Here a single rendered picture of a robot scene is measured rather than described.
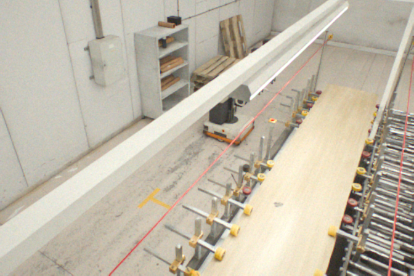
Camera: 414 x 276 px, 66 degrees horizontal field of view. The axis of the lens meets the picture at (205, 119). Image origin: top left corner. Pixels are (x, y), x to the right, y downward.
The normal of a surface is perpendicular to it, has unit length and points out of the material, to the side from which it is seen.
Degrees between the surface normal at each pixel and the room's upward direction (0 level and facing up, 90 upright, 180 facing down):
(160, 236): 0
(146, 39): 90
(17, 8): 90
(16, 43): 90
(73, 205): 90
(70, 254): 0
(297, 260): 0
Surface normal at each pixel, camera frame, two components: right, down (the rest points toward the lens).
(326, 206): 0.02, -0.86
